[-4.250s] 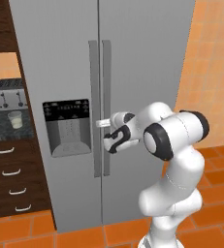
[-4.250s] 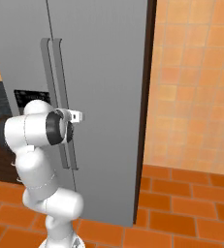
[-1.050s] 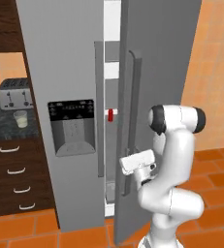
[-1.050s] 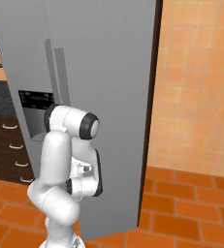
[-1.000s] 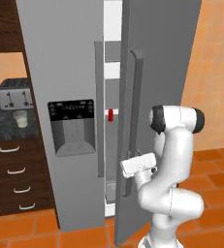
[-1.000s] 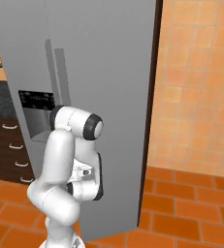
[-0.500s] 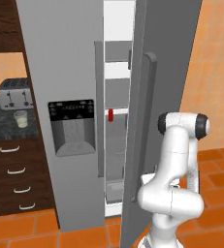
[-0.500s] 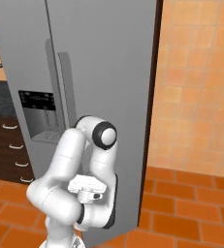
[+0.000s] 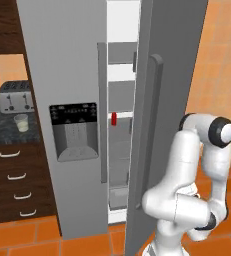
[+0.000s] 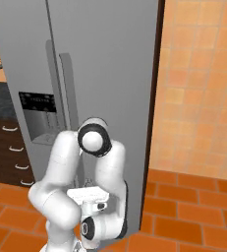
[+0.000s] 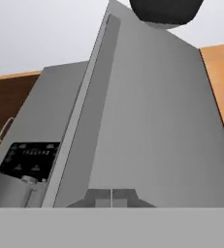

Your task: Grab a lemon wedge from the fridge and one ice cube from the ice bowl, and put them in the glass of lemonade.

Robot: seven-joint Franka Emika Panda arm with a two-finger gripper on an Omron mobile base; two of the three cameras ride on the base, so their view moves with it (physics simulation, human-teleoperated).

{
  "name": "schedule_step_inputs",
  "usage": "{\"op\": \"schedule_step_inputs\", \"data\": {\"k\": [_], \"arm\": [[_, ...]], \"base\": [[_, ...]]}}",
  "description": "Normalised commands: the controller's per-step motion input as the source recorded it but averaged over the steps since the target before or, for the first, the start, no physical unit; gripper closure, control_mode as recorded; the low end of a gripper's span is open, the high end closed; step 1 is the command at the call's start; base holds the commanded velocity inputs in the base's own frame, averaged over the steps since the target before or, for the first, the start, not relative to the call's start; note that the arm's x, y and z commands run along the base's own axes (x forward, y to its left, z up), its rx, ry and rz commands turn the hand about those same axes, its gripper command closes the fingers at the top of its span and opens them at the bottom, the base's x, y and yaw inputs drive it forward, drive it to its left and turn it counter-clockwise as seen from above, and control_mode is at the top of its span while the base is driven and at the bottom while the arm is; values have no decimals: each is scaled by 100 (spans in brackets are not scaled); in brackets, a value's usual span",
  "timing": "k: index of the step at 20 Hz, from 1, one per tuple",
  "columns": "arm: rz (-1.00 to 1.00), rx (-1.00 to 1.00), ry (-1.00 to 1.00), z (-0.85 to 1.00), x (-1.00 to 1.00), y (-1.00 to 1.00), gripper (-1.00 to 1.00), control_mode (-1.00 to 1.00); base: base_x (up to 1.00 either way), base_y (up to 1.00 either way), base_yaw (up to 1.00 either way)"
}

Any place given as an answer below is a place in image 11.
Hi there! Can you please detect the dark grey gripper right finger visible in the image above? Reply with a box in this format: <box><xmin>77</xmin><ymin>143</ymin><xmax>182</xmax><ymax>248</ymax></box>
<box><xmin>112</xmin><ymin>188</ymin><xmax>157</xmax><ymax>208</ymax></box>

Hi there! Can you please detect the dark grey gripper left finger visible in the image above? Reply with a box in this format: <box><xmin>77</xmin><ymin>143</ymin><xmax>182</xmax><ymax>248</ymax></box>
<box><xmin>66</xmin><ymin>188</ymin><xmax>112</xmax><ymax>208</ymax></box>

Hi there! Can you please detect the grey fridge door with dispenser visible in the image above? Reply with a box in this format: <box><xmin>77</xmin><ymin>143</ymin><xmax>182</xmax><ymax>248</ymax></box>
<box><xmin>0</xmin><ymin>60</ymin><xmax>90</xmax><ymax>208</ymax></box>

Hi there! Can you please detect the dark brown cupboard door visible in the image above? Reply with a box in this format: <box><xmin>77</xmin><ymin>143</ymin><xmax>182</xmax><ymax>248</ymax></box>
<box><xmin>0</xmin><ymin>73</ymin><xmax>42</xmax><ymax>166</ymax></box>

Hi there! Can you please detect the light wood cupboard panel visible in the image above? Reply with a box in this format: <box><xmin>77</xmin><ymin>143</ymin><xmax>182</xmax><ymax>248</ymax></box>
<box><xmin>199</xmin><ymin>43</ymin><xmax>224</xmax><ymax>159</ymax></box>

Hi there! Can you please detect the black and white round object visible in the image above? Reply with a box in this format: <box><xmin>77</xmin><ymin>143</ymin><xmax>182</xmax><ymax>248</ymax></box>
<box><xmin>128</xmin><ymin>0</ymin><xmax>206</xmax><ymax>31</ymax></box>

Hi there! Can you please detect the grey fridge door handle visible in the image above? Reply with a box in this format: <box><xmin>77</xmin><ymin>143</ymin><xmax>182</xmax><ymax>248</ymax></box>
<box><xmin>41</xmin><ymin>0</ymin><xmax>115</xmax><ymax>208</ymax></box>
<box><xmin>53</xmin><ymin>14</ymin><xmax>122</xmax><ymax>208</ymax></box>

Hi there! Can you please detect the pale cupboard door handle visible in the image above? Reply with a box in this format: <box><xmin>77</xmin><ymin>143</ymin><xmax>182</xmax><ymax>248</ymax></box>
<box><xmin>0</xmin><ymin>116</ymin><xmax>16</xmax><ymax>143</ymax></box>

